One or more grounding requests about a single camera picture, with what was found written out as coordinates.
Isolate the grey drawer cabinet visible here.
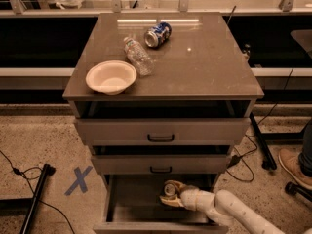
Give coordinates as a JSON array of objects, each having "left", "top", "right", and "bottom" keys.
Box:
[{"left": 62, "top": 12, "right": 265, "bottom": 234}]

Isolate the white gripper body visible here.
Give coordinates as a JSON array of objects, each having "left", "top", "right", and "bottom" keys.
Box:
[{"left": 180, "top": 186, "right": 215, "bottom": 212}]

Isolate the black stand leg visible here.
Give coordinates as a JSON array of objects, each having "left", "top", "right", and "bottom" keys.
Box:
[
  {"left": 19, "top": 164, "right": 56, "bottom": 234},
  {"left": 250, "top": 113, "right": 277, "bottom": 171}
]

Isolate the bottom grey drawer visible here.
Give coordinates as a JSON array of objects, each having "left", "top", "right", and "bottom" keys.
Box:
[{"left": 94, "top": 174, "right": 228, "bottom": 234}]

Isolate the green soda can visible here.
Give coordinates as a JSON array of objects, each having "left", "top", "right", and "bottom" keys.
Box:
[{"left": 164, "top": 183, "right": 177, "bottom": 197}]

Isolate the person's jeans leg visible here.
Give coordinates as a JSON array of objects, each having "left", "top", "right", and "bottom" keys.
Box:
[{"left": 298, "top": 121, "right": 312, "bottom": 177}]

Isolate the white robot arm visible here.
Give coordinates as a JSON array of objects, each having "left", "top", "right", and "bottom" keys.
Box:
[{"left": 160, "top": 180, "right": 285, "bottom": 234}]

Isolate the middle grey drawer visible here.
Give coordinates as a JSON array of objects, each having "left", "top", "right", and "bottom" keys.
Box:
[{"left": 91, "top": 155, "right": 230, "bottom": 175}]

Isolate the black floor cable left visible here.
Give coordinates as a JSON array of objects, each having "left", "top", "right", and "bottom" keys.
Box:
[{"left": 0, "top": 149, "right": 76, "bottom": 234}]

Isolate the clear plastic water bottle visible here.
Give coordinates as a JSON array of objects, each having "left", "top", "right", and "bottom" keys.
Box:
[{"left": 124, "top": 37, "right": 154, "bottom": 76}]

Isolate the black caster leg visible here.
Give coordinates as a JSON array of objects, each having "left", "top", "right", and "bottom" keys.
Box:
[{"left": 285, "top": 182, "right": 312, "bottom": 202}]

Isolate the brown shoe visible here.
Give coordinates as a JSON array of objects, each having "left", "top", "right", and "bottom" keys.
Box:
[{"left": 279, "top": 149, "right": 312, "bottom": 190}]

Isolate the black stand leg right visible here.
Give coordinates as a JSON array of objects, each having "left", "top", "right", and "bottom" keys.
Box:
[{"left": 250, "top": 113, "right": 277, "bottom": 171}]

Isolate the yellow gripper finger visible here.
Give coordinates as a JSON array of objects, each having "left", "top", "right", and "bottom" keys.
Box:
[
  {"left": 164, "top": 180, "right": 185, "bottom": 193},
  {"left": 160, "top": 195, "right": 183, "bottom": 208}
]

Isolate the black stand leg left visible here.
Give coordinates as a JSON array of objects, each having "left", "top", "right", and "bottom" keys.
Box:
[{"left": 19, "top": 164, "right": 56, "bottom": 234}]

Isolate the blue soda can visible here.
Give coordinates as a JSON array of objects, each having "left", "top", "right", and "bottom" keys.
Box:
[{"left": 144, "top": 21, "right": 172, "bottom": 48}]

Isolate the black floor cable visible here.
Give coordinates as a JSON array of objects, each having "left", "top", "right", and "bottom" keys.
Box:
[
  {"left": 225, "top": 66, "right": 295, "bottom": 183},
  {"left": 0, "top": 149, "right": 76, "bottom": 234}
]

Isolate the blue tape cross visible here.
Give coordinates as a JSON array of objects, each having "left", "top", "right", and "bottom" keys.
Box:
[{"left": 65, "top": 166, "right": 93, "bottom": 196}]

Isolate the grey drawer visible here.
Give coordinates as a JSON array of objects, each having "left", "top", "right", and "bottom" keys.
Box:
[
  {"left": 94, "top": 174, "right": 228, "bottom": 234},
  {"left": 91, "top": 155, "right": 230, "bottom": 175},
  {"left": 75, "top": 118, "right": 250, "bottom": 146}
]

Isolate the black floor cable right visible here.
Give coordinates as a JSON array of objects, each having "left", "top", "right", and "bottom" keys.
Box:
[{"left": 225, "top": 66, "right": 295, "bottom": 183}]

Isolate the white paper bowl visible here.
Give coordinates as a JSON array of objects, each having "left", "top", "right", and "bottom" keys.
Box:
[{"left": 86, "top": 60, "right": 137, "bottom": 95}]

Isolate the top grey drawer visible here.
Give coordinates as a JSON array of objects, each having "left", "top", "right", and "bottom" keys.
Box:
[{"left": 75, "top": 118, "right": 250, "bottom": 146}]

